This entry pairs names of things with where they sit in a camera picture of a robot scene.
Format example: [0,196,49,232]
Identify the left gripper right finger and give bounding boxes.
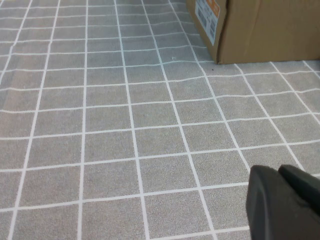
[278,164,320,218]

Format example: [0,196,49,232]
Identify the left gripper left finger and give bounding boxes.
[245,164,320,240]

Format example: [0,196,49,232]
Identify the brown cardboard shoe box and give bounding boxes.
[186,0,320,65]

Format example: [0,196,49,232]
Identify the grey white-checked tablecloth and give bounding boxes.
[0,0,320,240]

